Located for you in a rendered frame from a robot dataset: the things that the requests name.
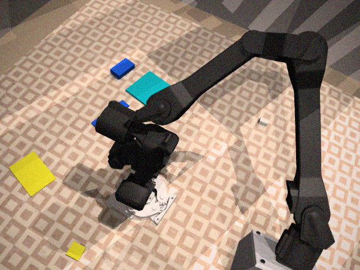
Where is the teal flat rectangular plate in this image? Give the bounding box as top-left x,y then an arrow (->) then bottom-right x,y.
126,71 -> 170,105

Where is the yellow square block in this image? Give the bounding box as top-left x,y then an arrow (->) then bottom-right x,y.
66,242 -> 86,261

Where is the yellow flat rectangular plate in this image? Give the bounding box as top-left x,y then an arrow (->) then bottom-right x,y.
9,151 -> 56,197

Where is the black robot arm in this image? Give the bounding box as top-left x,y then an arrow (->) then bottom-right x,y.
95,30 -> 335,270

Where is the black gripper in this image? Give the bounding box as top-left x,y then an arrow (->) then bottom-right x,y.
115,149 -> 171,211

